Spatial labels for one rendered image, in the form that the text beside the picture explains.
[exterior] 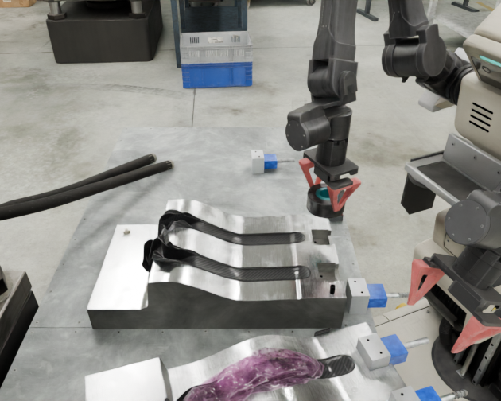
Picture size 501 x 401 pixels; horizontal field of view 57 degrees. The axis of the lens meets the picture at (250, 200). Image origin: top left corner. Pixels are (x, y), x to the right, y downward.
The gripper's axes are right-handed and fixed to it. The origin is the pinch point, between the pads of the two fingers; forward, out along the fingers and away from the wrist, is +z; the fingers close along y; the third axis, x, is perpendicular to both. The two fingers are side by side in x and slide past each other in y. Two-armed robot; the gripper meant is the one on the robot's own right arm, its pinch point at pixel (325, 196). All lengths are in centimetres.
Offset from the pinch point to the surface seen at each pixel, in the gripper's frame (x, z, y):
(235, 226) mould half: -14.8, 11.3, -12.3
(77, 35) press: 11, 74, -403
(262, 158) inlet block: 8.0, 14.6, -40.9
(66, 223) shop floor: -47, 101, -155
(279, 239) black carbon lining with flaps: -7.9, 11.8, -4.2
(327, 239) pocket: 2.9, 13.5, -1.0
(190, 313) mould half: -32.3, 15.6, 3.4
